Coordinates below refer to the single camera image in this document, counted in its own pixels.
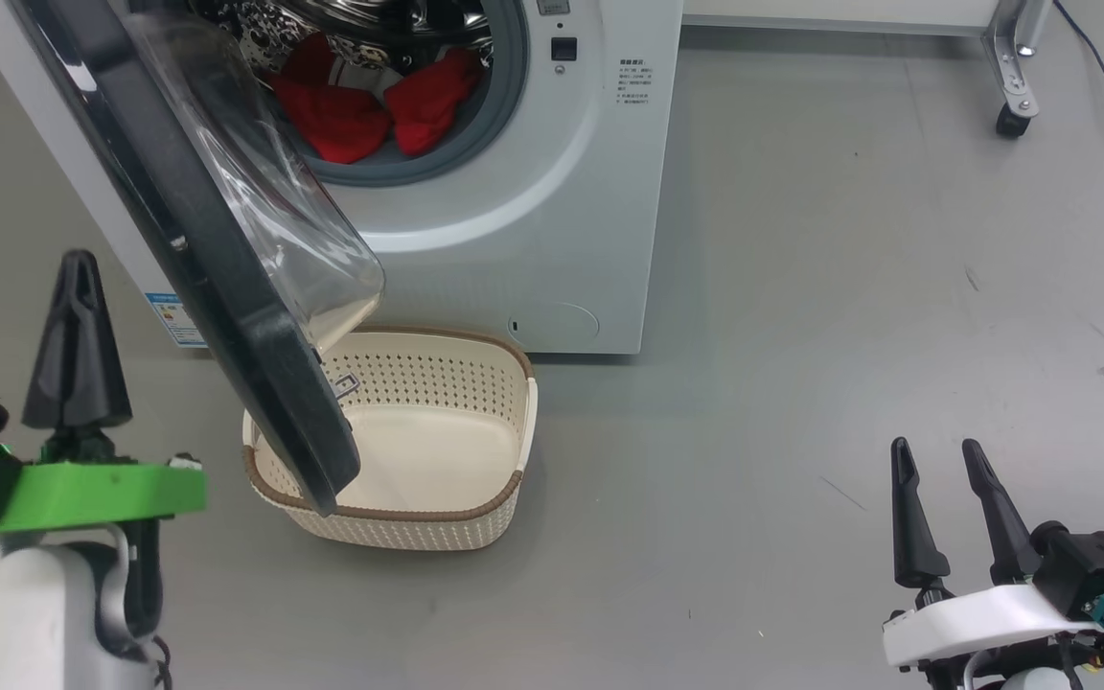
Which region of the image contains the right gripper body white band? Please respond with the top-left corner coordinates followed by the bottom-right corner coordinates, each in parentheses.
top-left (883, 583), bottom-right (1104, 669)

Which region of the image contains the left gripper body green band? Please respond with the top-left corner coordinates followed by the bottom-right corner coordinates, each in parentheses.
top-left (0, 426), bottom-right (208, 538)

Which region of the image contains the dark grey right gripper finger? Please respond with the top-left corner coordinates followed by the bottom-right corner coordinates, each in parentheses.
top-left (890, 437), bottom-right (952, 590)
top-left (961, 439), bottom-right (1044, 586)

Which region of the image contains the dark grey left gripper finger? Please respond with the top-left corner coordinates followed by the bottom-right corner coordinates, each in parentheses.
top-left (82, 251), bottom-right (133, 429)
top-left (22, 251), bottom-right (83, 428)

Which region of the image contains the black round washing machine door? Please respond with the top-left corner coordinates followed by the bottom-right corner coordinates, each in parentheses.
top-left (11, 0), bottom-right (387, 517)

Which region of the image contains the red garment with white trim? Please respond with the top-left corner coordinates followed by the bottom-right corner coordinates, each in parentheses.
top-left (269, 34), bottom-right (486, 166)

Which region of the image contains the cream perforated laundry basket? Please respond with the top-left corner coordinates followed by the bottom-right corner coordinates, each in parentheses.
top-left (241, 326), bottom-right (540, 552)

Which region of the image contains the white washing machine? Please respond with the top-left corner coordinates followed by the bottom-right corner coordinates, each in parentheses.
top-left (0, 0), bottom-right (685, 357)

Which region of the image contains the blue energy label sticker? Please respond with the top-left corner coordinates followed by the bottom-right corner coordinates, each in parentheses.
top-left (144, 291), bottom-right (210, 350)

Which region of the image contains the metal cart frame with caster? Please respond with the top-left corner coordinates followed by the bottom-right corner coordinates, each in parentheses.
top-left (681, 0), bottom-right (1056, 140)

